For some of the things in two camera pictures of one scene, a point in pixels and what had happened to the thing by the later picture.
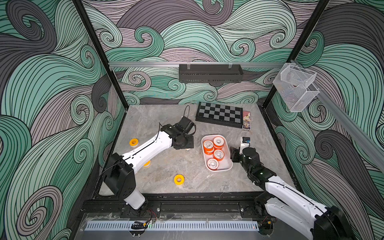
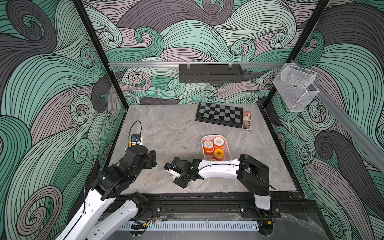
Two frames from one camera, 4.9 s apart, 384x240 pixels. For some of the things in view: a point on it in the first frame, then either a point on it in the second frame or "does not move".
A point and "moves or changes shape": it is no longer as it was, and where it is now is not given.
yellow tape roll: (146, 165) moves or changes shape
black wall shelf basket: (210, 73) does not move
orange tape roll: (218, 142) does not move
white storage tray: (226, 164) does not move
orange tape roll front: (208, 147) does not move
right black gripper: (236, 154) → (181, 181)
